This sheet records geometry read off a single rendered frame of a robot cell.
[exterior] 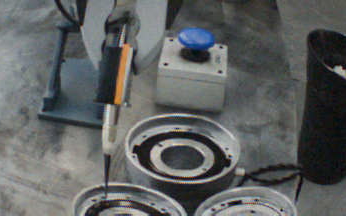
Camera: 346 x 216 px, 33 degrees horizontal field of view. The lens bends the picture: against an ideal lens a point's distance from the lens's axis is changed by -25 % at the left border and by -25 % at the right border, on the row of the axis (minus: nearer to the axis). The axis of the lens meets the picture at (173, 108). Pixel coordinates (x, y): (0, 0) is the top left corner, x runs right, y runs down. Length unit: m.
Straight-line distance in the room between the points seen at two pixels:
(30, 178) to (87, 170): 0.08
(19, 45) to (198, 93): 0.29
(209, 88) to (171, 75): 0.04
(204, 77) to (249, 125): 0.07
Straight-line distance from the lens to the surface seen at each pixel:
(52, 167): 0.68
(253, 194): 0.63
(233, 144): 0.68
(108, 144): 0.59
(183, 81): 0.77
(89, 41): 0.58
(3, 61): 0.88
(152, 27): 0.57
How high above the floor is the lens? 1.24
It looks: 34 degrees down
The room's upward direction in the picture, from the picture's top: 6 degrees clockwise
